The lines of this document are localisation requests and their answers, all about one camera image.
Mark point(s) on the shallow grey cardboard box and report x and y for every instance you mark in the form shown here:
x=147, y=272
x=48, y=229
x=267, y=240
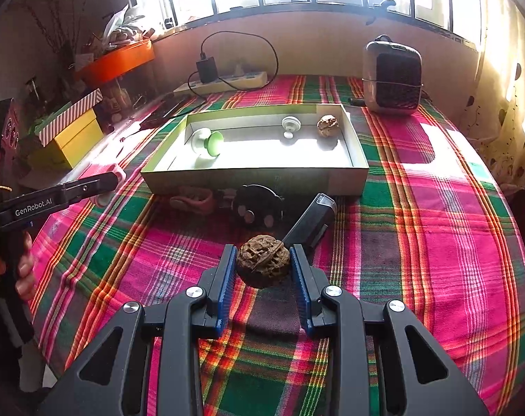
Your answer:
x=256, y=152

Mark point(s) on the person's left hand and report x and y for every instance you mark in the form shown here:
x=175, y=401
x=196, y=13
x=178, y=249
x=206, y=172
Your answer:
x=26, y=283

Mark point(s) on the pink tape dispenser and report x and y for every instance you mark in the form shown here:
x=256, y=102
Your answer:
x=112, y=178

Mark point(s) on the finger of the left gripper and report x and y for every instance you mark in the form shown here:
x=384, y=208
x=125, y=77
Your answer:
x=19, y=211

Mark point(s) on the cream patterned curtain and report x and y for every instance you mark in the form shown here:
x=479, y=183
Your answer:
x=495, y=123

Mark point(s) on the striped gift box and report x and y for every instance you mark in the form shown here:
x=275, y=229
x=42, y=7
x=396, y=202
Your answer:
x=54, y=124

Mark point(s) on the green white spool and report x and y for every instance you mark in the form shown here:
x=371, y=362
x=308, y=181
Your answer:
x=207, y=142

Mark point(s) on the small space heater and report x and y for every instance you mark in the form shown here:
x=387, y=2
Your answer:
x=392, y=77

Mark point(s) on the brown walnut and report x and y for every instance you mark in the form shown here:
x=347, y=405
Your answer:
x=328, y=126
x=263, y=261

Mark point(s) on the black rectangular device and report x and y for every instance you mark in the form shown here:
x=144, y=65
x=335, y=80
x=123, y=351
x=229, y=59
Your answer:
x=313, y=223

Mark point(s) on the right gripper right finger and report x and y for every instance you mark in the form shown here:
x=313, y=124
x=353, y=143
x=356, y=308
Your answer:
x=380, y=355

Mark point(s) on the white power strip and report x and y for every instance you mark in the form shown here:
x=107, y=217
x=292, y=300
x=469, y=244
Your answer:
x=250, y=80

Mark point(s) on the white mushroom knob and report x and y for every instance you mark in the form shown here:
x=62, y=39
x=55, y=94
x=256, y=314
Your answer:
x=290, y=125

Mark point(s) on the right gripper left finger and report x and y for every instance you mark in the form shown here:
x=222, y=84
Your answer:
x=149, y=350

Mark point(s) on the orange tray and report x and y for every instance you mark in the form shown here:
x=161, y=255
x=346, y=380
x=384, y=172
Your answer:
x=116, y=63

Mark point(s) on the black phone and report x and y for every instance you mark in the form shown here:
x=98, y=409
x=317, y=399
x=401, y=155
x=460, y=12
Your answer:
x=164, y=112

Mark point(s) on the pink plush toy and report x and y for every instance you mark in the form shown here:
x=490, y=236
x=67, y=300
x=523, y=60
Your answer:
x=193, y=199

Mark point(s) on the yellow box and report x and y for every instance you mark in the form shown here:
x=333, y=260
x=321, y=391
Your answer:
x=69, y=147

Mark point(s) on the plaid bed cover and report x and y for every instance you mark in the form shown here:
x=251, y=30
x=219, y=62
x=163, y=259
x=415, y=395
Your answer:
x=431, y=228

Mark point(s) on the black round disc device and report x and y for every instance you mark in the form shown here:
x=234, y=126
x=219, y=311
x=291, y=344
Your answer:
x=258, y=206

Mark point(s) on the black window handle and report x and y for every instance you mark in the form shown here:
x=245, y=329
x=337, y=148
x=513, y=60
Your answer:
x=379, y=10

